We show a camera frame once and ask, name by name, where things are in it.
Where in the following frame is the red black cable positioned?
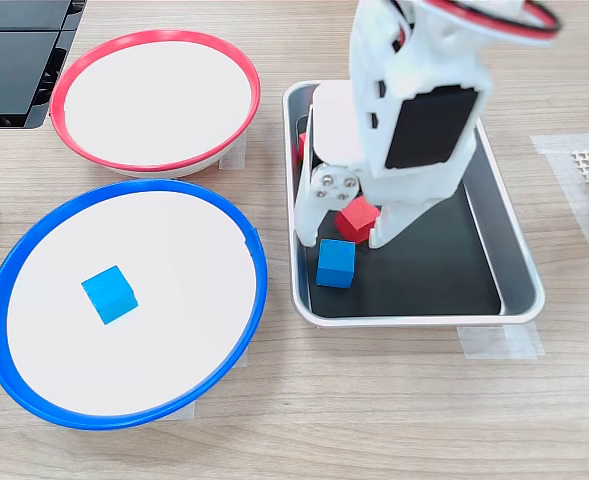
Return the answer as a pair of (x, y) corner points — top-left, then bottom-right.
(388, 0), (563, 51)

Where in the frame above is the black flat electronic device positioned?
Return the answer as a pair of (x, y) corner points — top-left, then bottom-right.
(0, 0), (89, 130)

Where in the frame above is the black tray liner mat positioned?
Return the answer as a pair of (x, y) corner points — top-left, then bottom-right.
(296, 114), (504, 319)

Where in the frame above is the red-rimmed white dish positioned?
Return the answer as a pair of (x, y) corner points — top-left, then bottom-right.
(49, 28), (263, 179)

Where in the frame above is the blue wooden cube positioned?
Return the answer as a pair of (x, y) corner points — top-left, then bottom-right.
(315, 238), (357, 290)
(80, 264), (139, 326)

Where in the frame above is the blue-rimmed white dish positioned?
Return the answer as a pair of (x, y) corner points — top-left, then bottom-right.
(0, 178), (269, 431)

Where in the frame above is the silver metal tray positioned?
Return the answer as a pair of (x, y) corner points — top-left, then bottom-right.
(282, 79), (546, 330)

